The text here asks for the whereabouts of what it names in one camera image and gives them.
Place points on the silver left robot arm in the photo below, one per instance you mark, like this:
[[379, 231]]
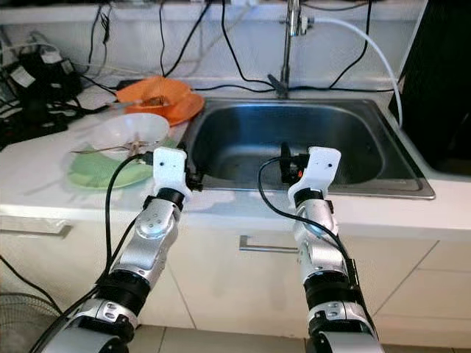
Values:
[[154, 243]]

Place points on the stainless steel sink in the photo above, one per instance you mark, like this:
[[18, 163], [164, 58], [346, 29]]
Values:
[[250, 140]]

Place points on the black power adapter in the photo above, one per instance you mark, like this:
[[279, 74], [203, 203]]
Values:
[[44, 73]]

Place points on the white bowl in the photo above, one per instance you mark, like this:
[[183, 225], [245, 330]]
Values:
[[114, 129]]

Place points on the green plate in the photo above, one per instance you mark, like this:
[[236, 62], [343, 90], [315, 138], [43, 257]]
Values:
[[92, 175]]

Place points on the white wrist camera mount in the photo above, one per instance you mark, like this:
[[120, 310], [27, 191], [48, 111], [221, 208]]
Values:
[[171, 165], [322, 165]]

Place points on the metal spoon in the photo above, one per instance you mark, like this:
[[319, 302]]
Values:
[[99, 150]]

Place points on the orange plate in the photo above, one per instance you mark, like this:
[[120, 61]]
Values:
[[188, 110]]

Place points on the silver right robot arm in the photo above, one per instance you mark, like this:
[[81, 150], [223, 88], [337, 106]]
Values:
[[320, 243]]

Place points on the black appliance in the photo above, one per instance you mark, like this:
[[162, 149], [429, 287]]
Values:
[[438, 73]]

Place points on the black power strip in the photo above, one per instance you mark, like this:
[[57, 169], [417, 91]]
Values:
[[29, 123]]

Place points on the white kitchen cabinet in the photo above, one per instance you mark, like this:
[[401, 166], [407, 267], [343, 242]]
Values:
[[228, 294]]

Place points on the chrome faucet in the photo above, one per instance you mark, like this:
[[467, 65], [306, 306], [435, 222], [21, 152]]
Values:
[[287, 51]]

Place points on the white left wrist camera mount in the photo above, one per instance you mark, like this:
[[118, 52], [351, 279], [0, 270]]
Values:
[[171, 165]]

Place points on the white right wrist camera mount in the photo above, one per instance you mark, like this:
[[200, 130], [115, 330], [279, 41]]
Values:
[[322, 165]]

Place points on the orange bowl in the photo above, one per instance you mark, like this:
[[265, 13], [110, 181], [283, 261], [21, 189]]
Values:
[[147, 86]]

